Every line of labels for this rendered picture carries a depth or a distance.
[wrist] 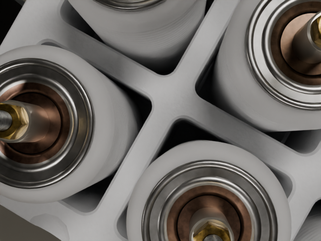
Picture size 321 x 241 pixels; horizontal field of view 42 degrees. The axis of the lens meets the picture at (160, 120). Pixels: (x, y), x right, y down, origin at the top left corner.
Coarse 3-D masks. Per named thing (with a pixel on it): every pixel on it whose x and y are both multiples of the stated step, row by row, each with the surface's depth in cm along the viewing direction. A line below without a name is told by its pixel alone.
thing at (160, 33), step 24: (72, 0) 25; (168, 0) 24; (192, 0) 25; (96, 24) 25; (120, 24) 25; (144, 24) 25; (168, 24) 26; (192, 24) 30; (120, 48) 31; (144, 48) 30; (168, 48) 31
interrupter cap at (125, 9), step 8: (96, 0) 24; (104, 0) 24; (112, 0) 24; (120, 0) 24; (128, 0) 24; (136, 0) 24; (144, 0) 24; (152, 0) 24; (160, 0) 24; (112, 8) 24; (120, 8) 24; (128, 8) 24; (136, 8) 24; (144, 8) 24
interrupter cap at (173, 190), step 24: (192, 168) 23; (216, 168) 23; (240, 168) 23; (168, 192) 24; (192, 192) 24; (216, 192) 23; (240, 192) 23; (264, 192) 23; (144, 216) 23; (168, 216) 24; (240, 216) 23; (264, 216) 23; (144, 240) 23; (168, 240) 23; (240, 240) 23; (264, 240) 23
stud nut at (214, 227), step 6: (210, 222) 20; (204, 228) 20; (210, 228) 20; (216, 228) 20; (222, 228) 20; (198, 234) 20; (204, 234) 20; (210, 234) 20; (216, 234) 20; (222, 234) 20; (228, 234) 20; (198, 240) 20; (228, 240) 20
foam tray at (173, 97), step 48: (48, 0) 32; (240, 0) 31; (0, 48) 32; (96, 48) 32; (192, 48) 31; (144, 96) 36; (192, 96) 31; (144, 144) 31; (240, 144) 31; (288, 144) 39; (96, 192) 40; (288, 192) 31; (96, 240) 31
